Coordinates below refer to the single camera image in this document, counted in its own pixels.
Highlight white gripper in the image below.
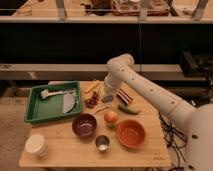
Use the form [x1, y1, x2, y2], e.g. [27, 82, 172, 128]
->
[104, 75, 120, 96]

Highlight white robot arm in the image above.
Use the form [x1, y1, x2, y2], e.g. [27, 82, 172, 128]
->
[104, 54, 213, 171]

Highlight purple bowl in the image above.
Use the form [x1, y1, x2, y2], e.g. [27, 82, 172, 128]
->
[72, 114, 97, 138]

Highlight orange bowl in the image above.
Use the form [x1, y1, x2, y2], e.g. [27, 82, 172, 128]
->
[116, 119, 146, 149]

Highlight brown striped box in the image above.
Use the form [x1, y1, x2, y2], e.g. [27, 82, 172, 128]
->
[116, 89, 133, 105]

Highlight wooden spoon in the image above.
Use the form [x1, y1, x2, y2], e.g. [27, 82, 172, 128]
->
[92, 105, 109, 115]

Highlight green cucumber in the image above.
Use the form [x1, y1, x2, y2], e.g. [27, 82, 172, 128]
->
[118, 104, 141, 115]

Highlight red grape bunch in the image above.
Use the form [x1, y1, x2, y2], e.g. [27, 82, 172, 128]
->
[84, 92, 99, 109]

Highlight orange peach fruit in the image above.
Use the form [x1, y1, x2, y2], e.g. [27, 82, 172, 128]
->
[104, 110, 118, 123]

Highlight grey half-round plate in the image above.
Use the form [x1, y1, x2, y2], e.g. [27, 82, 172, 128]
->
[63, 93, 76, 113]

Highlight small metal cup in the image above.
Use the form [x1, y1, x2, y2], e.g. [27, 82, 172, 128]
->
[95, 135, 110, 153]

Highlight green plastic tray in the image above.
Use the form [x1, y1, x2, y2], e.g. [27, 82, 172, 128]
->
[24, 81, 82, 124]

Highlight white stacked cups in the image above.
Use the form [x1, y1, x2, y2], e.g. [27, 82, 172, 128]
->
[25, 134, 47, 157]

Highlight black floor cables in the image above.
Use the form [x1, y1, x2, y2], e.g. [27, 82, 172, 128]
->
[157, 111, 188, 171]

